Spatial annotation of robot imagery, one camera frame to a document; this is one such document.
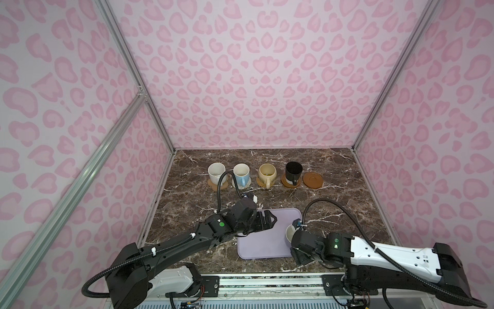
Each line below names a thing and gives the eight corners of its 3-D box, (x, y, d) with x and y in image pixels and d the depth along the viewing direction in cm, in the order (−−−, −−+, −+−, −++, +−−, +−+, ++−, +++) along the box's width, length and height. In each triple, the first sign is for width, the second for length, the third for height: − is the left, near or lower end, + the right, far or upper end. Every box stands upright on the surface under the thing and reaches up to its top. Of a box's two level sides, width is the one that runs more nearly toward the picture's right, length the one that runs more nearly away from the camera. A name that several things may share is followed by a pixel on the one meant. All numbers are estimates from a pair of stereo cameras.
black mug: (280, 183, 105) (282, 171, 97) (287, 171, 111) (289, 159, 103) (294, 189, 103) (297, 177, 95) (300, 176, 108) (304, 164, 100)
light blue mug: (234, 192, 102) (232, 180, 94) (235, 175, 109) (233, 163, 101) (249, 192, 102) (248, 180, 94) (249, 175, 109) (249, 163, 101)
